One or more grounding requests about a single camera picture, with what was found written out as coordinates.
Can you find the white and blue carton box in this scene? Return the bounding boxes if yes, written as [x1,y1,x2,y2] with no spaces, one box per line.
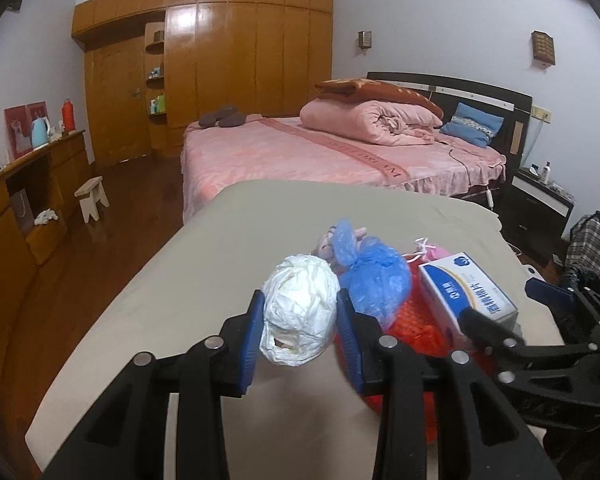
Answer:
[418,251,520,352]

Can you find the blue plastic bag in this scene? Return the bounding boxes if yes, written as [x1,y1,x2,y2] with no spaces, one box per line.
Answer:
[330,218,413,328]

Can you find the beige table cover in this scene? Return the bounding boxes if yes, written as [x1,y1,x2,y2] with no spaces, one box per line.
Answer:
[25,179,566,480]

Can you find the wooden wardrobe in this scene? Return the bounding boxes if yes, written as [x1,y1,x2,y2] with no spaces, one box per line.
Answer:
[71,0,334,168]

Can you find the grey paper bag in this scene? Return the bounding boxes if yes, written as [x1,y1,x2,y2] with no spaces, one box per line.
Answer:
[9,187,35,234]

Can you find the wooden sideboard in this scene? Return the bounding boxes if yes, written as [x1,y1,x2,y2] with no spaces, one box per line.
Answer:
[0,130,94,361]

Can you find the cable with white switch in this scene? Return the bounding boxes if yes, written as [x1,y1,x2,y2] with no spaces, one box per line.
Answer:
[446,144,497,211]

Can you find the dark clothes on bed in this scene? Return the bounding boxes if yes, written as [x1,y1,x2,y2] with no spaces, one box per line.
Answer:
[219,106,248,128]

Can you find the light blue kettle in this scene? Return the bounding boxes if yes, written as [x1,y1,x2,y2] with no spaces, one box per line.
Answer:
[30,116,52,150]

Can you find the large brown wall lamp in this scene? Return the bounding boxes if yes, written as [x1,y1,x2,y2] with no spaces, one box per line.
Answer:
[531,30,557,67]

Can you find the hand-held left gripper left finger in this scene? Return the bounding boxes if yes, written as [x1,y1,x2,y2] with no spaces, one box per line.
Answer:
[42,289,267,480]

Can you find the red framed photo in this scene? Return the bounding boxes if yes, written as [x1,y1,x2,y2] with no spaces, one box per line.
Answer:
[4,101,49,159]

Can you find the blue pillow with white band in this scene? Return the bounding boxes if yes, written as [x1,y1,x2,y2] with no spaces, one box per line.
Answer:
[439,102,505,148]

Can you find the folded pink quilt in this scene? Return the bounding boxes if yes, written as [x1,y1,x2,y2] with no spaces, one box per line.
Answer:
[300,99,443,147]

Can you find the dark wooden headboard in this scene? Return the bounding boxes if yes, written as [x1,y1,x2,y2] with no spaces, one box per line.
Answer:
[366,71,533,168]

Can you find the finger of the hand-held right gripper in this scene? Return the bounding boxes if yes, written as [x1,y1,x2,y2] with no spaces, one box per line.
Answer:
[457,308,528,363]
[525,277,600,331]

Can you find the brown dotted pillow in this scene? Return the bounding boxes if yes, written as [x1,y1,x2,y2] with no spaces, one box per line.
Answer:
[314,78,445,118]

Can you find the black and white nightstand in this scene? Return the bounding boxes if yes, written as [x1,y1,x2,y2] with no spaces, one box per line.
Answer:
[500,166,576,257]

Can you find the bed with pink sheet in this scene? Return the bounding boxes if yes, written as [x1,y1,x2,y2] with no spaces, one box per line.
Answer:
[180,110,508,223]

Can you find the small wooden stool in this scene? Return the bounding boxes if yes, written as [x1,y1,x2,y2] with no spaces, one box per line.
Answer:
[74,176,110,224]

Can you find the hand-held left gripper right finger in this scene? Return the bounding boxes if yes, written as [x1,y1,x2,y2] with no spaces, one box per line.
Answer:
[334,289,563,480]

